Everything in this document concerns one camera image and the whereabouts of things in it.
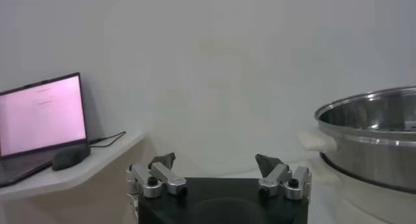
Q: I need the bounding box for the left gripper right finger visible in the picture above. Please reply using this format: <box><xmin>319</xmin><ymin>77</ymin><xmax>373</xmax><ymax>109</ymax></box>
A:
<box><xmin>255</xmin><ymin>153</ymin><xmax>313</xmax><ymax>201</ymax></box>

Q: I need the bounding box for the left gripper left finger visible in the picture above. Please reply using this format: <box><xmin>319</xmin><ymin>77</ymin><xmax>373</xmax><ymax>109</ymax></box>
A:
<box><xmin>125</xmin><ymin>152</ymin><xmax>189</xmax><ymax>199</ymax></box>

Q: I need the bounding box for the perforated steel steamer basket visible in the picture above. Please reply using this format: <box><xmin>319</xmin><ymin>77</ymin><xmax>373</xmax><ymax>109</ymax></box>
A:
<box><xmin>314</xmin><ymin>86</ymin><xmax>416</xmax><ymax>193</ymax></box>

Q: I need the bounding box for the white main table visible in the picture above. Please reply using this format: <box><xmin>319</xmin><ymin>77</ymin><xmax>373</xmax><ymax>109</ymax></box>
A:
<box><xmin>175</xmin><ymin>162</ymin><xmax>339</xmax><ymax>224</ymax></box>

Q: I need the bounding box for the white side table with mouse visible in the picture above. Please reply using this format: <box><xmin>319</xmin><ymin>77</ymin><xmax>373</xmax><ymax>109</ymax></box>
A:
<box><xmin>0</xmin><ymin>132</ymin><xmax>147</xmax><ymax>224</ymax></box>

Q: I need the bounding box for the cream electric cooker base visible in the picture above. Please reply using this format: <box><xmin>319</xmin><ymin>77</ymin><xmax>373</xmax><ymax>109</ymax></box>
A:
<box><xmin>297</xmin><ymin>129</ymin><xmax>416</xmax><ymax>224</ymax></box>

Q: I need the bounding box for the black computer mouse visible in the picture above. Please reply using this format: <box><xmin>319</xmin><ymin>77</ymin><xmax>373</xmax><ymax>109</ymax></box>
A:
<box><xmin>51</xmin><ymin>143</ymin><xmax>91</xmax><ymax>171</ymax></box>

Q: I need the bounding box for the laptop with pale pink screen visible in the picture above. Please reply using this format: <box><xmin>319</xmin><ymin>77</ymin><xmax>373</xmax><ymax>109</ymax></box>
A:
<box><xmin>0</xmin><ymin>71</ymin><xmax>88</xmax><ymax>188</ymax></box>

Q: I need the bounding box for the black laptop charger cable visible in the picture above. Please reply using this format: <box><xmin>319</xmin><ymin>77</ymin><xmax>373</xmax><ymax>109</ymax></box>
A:
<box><xmin>87</xmin><ymin>131</ymin><xmax>127</xmax><ymax>148</ymax></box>

